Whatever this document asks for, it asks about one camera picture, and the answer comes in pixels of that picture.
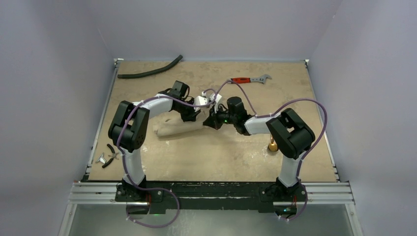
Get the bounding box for beige cloth napkin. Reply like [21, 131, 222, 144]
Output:
[153, 114, 208, 138]

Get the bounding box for gold spoon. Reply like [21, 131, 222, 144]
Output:
[268, 136, 279, 152]

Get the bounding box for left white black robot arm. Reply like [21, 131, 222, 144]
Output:
[108, 81, 210, 201]

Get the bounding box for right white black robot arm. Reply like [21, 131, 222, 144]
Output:
[203, 96, 316, 200]

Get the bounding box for black foam tube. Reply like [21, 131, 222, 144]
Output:
[117, 55, 183, 79]

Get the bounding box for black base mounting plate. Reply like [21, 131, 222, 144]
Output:
[115, 180, 307, 214]

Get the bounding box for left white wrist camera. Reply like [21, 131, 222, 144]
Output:
[194, 92, 209, 110]

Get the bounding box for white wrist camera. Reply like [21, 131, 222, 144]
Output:
[209, 93, 222, 113]
[194, 92, 209, 110]

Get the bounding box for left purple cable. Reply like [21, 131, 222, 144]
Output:
[116, 88, 217, 229]

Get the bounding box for purple cable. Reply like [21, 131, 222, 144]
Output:
[208, 79, 328, 223]
[116, 88, 217, 229]

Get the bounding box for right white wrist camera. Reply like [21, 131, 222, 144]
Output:
[209, 93, 222, 113]

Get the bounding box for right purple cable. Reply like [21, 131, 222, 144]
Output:
[208, 79, 328, 223]

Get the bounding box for red handled adjustable wrench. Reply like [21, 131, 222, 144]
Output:
[227, 74, 272, 84]

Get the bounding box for black handled pliers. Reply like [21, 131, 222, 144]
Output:
[102, 144, 118, 169]

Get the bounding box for right aluminium side rail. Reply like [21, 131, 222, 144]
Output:
[301, 59, 340, 182]

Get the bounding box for aluminium side rail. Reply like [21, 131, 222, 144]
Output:
[301, 59, 340, 182]
[79, 58, 124, 180]

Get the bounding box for left aluminium side rail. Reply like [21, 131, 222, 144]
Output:
[79, 58, 124, 180]

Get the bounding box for aluminium front rail frame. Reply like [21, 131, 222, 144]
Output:
[59, 182, 363, 236]

